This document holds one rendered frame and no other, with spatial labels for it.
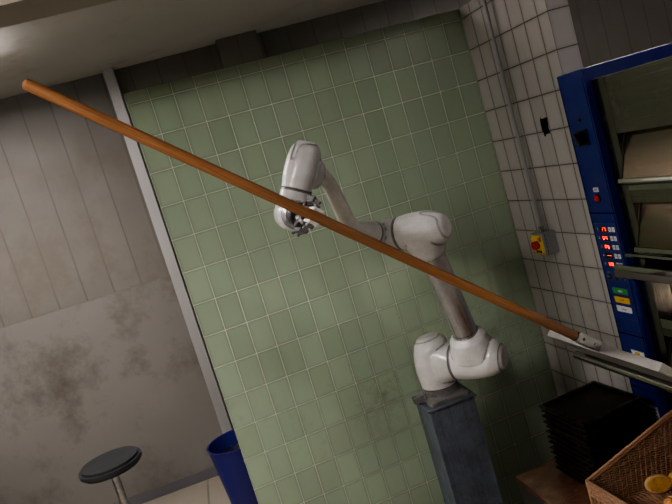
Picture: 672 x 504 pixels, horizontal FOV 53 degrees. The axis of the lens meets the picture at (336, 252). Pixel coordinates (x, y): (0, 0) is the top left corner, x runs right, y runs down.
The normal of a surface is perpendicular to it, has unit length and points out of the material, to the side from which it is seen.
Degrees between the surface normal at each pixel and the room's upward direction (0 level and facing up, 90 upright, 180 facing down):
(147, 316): 90
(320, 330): 90
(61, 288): 90
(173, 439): 90
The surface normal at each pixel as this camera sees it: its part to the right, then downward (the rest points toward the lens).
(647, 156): -0.96, -0.04
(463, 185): 0.26, 0.06
